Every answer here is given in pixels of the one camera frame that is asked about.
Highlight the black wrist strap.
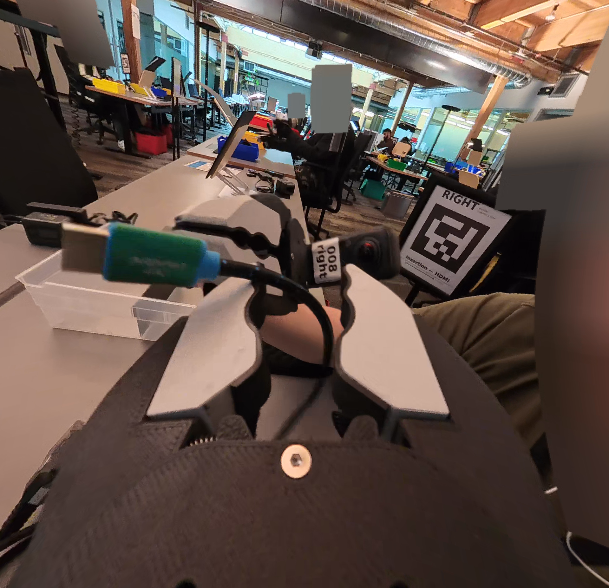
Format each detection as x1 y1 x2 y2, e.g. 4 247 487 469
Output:
264 348 334 378

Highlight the bundled black cable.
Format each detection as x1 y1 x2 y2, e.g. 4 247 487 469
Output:
88 210 140 228

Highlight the clear plastic bin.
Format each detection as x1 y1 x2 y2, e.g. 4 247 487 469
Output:
15 248 206 342

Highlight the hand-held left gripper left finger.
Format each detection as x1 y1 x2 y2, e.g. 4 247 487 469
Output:
146 280 274 440

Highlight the grey tilted sign board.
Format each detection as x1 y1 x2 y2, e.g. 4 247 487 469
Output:
205 111 259 195

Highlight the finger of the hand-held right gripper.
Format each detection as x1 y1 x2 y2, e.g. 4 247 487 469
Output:
174 194 292 261

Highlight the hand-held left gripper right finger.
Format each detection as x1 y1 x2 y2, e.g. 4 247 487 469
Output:
331 264 451 439

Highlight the blue storage bin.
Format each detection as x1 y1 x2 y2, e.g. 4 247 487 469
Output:
217 136 261 162

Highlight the person's right hand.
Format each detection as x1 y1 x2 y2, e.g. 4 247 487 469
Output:
262 306 344 365

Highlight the grey trash can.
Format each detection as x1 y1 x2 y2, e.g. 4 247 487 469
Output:
381 190 416 220

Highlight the white cable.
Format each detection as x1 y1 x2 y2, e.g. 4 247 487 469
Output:
565 530 609 588

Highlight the black braided hdmi cable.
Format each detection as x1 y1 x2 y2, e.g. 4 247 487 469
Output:
61 223 336 440

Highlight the person's olive clothing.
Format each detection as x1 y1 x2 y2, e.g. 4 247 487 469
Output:
413 292 539 448

